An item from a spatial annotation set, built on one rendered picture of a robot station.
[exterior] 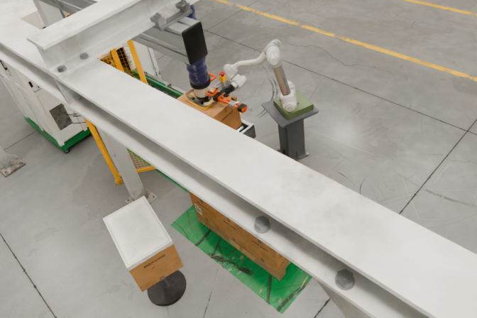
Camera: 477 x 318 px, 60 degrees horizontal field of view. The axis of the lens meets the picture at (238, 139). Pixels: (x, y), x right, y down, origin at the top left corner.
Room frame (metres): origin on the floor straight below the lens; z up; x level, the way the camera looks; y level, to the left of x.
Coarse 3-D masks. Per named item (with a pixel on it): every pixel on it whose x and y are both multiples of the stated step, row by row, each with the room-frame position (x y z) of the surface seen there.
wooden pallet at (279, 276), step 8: (200, 216) 2.87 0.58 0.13; (208, 224) 2.83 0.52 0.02; (216, 232) 2.70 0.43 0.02; (232, 240) 2.49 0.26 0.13; (240, 248) 2.42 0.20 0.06; (248, 256) 2.33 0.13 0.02; (264, 264) 2.21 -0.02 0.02; (288, 264) 2.10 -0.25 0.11; (272, 272) 2.08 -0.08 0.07; (280, 272) 2.03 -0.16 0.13
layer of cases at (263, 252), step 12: (204, 204) 2.74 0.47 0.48; (204, 216) 2.80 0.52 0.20; (216, 216) 2.62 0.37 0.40; (228, 228) 2.50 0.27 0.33; (240, 228) 2.35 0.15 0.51; (240, 240) 2.39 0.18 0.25; (252, 240) 2.24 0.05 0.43; (252, 252) 2.27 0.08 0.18; (264, 252) 2.13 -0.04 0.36; (276, 252) 2.02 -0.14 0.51; (276, 264) 2.02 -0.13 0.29
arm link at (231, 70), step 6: (264, 54) 3.67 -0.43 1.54; (246, 60) 3.78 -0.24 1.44; (252, 60) 3.74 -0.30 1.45; (258, 60) 3.69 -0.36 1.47; (264, 60) 3.68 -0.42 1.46; (228, 66) 3.85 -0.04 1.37; (234, 66) 3.81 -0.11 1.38; (240, 66) 3.80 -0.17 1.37; (228, 72) 3.80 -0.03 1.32; (234, 72) 3.78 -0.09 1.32
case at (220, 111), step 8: (184, 96) 3.87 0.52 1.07; (232, 96) 3.70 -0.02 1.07; (192, 104) 3.68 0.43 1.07; (216, 104) 3.60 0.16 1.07; (224, 104) 3.57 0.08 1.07; (208, 112) 3.49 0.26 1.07; (216, 112) 3.46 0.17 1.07; (224, 112) 3.51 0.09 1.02; (232, 112) 3.59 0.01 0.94; (216, 120) 3.41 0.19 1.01; (224, 120) 3.49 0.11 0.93; (232, 120) 3.57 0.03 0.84; (240, 120) 3.65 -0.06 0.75
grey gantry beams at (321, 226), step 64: (128, 0) 1.18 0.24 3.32; (192, 0) 1.31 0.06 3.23; (64, 64) 1.05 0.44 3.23; (128, 128) 0.86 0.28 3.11; (192, 128) 0.68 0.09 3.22; (192, 192) 0.60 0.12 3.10; (256, 192) 0.47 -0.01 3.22; (320, 192) 0.44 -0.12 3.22; (320, 256) 0.39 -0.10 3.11; (384, 256) 0.30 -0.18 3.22; (448, 256) 0.29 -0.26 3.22
